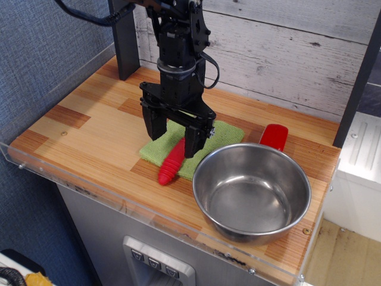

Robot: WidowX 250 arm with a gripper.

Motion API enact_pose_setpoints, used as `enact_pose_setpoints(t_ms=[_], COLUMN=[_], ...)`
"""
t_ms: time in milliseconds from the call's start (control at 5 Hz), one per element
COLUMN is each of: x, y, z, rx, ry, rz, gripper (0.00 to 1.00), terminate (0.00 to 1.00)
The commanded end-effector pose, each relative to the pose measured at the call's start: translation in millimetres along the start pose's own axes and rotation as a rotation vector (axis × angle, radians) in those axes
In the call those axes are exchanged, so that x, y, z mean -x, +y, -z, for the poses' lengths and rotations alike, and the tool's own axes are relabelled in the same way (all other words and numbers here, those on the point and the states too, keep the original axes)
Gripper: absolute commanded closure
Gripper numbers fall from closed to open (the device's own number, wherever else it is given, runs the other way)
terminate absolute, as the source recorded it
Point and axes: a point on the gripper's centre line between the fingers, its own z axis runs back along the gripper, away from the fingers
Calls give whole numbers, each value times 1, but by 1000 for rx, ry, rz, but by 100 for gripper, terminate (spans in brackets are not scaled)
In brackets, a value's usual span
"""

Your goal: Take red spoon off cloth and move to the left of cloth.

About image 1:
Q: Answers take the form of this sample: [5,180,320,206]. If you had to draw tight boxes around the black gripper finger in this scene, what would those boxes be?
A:
[185,126,207,158]
[142,105,167,141]

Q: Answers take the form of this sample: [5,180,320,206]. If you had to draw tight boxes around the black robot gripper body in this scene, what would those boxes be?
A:
[140,70,216,138]

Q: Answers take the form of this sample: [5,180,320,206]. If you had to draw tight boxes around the red handled metal spoon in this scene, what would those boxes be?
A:
[158,138,185,185]

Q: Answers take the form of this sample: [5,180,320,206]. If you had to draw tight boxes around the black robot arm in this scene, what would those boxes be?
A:
[134,1,216,158]

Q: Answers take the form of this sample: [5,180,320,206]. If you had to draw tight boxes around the green towel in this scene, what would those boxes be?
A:
[139,120,245,181]

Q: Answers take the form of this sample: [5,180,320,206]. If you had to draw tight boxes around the clear acrylic table guard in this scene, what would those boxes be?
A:
[1,41,339,285]

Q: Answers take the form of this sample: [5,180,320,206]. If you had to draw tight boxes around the grey toy fridge cabinet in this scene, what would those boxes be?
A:
[56,183,268,286]

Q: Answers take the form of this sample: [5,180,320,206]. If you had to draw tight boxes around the silver dispenser button panel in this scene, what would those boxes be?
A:
[123,235,196,285]

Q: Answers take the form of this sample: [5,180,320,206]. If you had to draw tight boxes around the white ribbed side unit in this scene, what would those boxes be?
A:
[323,112,380,241]

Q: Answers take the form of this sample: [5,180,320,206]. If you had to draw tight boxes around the steel pot with red handle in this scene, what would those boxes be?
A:
[192,124,312,245]

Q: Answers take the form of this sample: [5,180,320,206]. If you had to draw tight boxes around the dark grey left post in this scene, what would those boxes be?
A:
[112,12,140,80]

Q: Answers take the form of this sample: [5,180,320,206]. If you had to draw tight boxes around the dark grey post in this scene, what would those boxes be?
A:
[333,13,380,148]
[112,12,140,80]

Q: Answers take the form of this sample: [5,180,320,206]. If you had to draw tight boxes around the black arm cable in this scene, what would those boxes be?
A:
[53,0,221,90]

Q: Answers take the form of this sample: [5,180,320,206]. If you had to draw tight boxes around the dark grey right post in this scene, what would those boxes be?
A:
[333,13,380,148]

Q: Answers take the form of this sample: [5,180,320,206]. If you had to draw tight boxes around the black braided cable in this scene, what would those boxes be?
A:
[0,266,29,286]

